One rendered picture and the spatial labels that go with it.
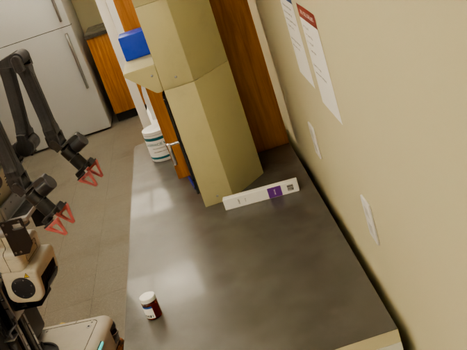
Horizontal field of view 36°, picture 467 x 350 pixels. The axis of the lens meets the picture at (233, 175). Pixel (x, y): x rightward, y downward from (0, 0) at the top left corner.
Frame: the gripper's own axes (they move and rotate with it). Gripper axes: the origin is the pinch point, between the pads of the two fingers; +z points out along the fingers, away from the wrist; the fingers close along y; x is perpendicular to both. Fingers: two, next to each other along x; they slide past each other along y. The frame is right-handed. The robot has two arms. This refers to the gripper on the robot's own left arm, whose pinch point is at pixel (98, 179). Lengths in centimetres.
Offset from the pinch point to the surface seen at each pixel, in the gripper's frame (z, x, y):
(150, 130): 2.5, -25.4, 20.2
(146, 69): -22, -68, -43
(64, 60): -59, 152, 410
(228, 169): 25, -61, -38
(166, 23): -28, -84, -41
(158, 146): 9.6, -23.7, 17.5
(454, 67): -7, -151, -197
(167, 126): 2.3, -44.2, -7.4
